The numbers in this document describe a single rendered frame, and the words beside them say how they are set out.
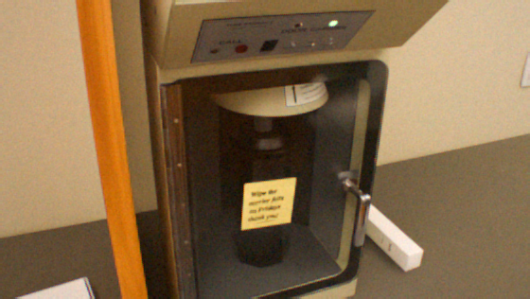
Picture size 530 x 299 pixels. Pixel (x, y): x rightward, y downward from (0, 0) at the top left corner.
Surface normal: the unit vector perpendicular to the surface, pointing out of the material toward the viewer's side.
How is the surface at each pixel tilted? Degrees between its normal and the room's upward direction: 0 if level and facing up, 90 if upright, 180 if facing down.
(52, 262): 0
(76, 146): 90
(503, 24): 90
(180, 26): 135
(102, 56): 90
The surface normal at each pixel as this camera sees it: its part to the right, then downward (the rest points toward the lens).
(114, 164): 0.38, 0.44
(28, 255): 0.03, -0.88
